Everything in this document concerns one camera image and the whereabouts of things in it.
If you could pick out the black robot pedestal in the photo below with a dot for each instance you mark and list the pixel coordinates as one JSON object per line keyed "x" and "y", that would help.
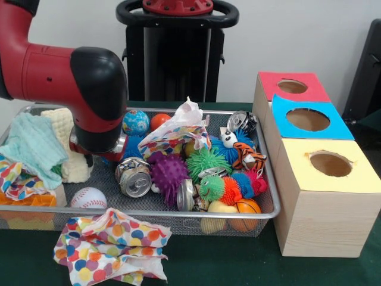
{"x": 172, "y": 59}

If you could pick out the blue spiky ball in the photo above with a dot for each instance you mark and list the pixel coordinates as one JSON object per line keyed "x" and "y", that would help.
{"x": 229, "y": 148}

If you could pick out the black upright panel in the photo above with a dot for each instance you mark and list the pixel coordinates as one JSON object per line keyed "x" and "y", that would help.
{"x": 369, "y": 77}

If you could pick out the small red ball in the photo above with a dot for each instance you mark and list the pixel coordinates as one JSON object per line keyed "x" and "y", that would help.
{"x": 159, "y": 121}

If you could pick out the small orange basketball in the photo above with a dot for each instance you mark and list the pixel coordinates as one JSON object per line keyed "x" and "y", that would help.
{"x": 247, "y": 208}

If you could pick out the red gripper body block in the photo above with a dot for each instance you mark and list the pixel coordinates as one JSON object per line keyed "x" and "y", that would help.
{"x": 116, "y": 157}

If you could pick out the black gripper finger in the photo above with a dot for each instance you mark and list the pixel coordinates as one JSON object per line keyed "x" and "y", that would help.
{"x": 89, "y": 160}

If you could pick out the green spiky ball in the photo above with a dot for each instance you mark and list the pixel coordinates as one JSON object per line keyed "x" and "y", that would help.
{"x": 207, "y": 162}

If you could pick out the small yellow duck toy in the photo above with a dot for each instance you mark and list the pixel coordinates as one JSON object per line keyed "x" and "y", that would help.
{"x": 217, "y": 208}

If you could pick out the purple spiky ball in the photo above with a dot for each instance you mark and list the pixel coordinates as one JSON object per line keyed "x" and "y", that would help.
{"x": 168, "y": 173}

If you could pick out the green cloth side table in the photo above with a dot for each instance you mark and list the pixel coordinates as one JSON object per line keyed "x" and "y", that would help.
{"x": 372, "y": 122}

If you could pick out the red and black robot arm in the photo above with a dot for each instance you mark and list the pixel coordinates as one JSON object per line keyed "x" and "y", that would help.
{"x": 59, "y": 71}

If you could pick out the small white baseball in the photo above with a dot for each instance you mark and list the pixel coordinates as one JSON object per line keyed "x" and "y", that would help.
{"x": 89, "y": 198}

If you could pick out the orange striped tiger toy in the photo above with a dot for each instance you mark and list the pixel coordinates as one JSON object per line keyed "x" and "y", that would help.
{"x": 250, "y": 156}

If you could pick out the white knitted cloth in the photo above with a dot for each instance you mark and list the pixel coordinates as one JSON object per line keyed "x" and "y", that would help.
{"x": 74, "y": 170}

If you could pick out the polka dot cloth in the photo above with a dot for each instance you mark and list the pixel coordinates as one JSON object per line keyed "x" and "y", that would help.
{"x": 113, "y": 247}
{"x": 18, "y": 182}
{"x": 175, "y": 134}

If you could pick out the rainbow spiky caterpillar toy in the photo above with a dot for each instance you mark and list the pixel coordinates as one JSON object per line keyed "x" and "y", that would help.
{"x": 229, "y": 189}

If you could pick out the mint green knitted cloth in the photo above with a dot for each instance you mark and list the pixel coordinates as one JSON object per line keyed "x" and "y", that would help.
{"x": 33, "y": 146}

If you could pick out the small globe print ball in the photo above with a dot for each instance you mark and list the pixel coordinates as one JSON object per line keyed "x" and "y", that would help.
{"x": 136, "y": 122}

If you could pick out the wooden box with three holes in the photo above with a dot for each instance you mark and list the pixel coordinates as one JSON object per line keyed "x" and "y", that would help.
{"x": 321, "y": 208}

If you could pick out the crushed silver can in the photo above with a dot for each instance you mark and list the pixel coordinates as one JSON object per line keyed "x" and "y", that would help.
{"x": 134, "y": 177}

